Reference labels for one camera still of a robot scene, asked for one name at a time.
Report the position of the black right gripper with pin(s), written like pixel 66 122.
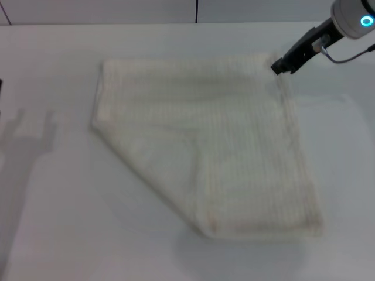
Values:
pixel 299 55

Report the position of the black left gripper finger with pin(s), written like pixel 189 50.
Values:
pixel 0 87

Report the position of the cream white towel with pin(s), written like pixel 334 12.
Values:
pixel 199 140

